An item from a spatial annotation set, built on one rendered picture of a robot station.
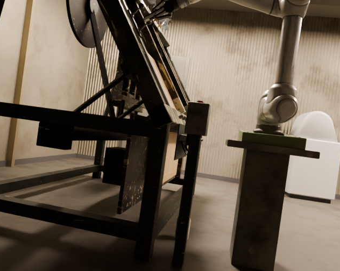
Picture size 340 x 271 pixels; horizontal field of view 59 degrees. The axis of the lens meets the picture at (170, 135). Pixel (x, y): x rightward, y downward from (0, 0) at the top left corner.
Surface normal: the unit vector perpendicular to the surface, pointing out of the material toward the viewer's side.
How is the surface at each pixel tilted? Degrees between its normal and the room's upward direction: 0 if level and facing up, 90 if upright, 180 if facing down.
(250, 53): 90
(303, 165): 90
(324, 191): 90
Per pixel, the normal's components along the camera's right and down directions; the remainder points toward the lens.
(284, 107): -0.05, 0.18
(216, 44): -0.16, -0.01
